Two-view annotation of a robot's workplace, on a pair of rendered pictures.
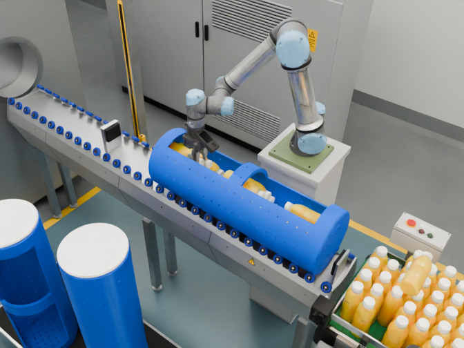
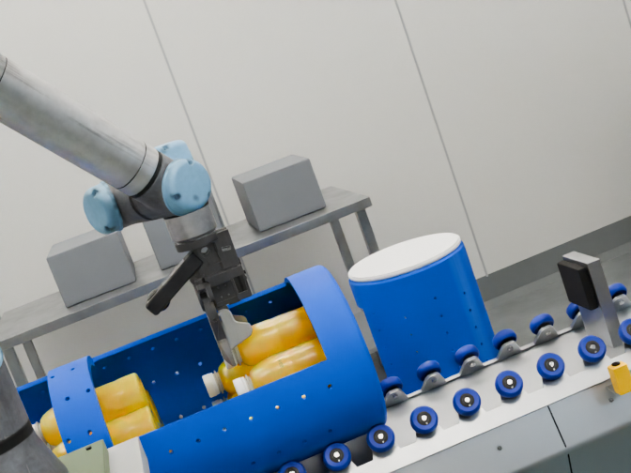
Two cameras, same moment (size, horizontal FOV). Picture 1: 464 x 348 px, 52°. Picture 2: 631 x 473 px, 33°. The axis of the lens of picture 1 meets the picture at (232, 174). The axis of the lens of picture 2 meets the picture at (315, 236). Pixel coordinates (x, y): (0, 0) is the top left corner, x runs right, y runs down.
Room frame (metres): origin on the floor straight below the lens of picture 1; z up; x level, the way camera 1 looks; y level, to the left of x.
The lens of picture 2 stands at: (2.96, -0.87, 1.59)
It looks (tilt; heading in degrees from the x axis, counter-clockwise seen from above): 10 degrees down; 136
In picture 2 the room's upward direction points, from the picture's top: 20 degrees counter-clockwise
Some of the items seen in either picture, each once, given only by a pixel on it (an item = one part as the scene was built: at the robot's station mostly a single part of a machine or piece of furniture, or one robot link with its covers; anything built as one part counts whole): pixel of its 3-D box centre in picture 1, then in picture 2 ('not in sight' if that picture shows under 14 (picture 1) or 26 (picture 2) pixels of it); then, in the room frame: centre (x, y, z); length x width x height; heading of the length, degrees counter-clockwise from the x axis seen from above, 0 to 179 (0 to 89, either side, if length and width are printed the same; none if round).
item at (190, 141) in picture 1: (195, 134); (213, 270); (1.66, 0.16, 1.29); 0.09 x 0.08 x 0.12; 54
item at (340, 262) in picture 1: (338, 266); not in sight; (1.21, -0.44, 0.99); 0.10 x 0.02 x 0.12; 144
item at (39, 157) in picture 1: (47, 184); not in sight; (2.36, 1.24, 0.31); 0.06 x 0.06 x 0.63; 54
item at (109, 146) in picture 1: (112, 137); (589, 300); (2.00, 0.63, 1.00); 0.10 x 0.04 x 0.15; 144
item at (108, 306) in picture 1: (109, 311); not in sight; (1.23, 0.54, 0.59); 0.28 x 0.28 x 0.88
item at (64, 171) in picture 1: (65, 173); not in sight; (2.47, 1.16, 0.31); 0.06 x 0.06 x 0.63; 54
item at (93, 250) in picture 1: (93, 248); not in sight; (1.23, 0.54, 1.03); 0.28 x 0.28 x 0.01
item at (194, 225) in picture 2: (195, 120); (191, 224); (1.65, 0.16, 1.37); 0.08 x 0.08 x 0.05
